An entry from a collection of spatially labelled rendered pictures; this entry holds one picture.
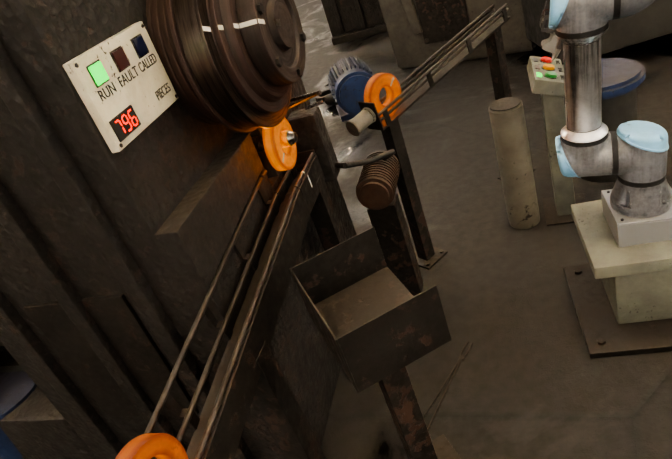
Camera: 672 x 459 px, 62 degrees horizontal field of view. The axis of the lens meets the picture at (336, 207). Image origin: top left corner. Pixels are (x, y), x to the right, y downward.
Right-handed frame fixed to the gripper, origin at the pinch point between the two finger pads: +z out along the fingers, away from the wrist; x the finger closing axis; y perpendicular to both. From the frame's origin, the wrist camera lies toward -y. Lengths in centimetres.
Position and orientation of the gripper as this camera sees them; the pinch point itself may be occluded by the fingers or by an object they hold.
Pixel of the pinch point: (555, 56)
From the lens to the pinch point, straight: 204.1
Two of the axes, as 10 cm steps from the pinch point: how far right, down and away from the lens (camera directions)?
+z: -0.4, 8.2, 5.7
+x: -2.0, 5.5, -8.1
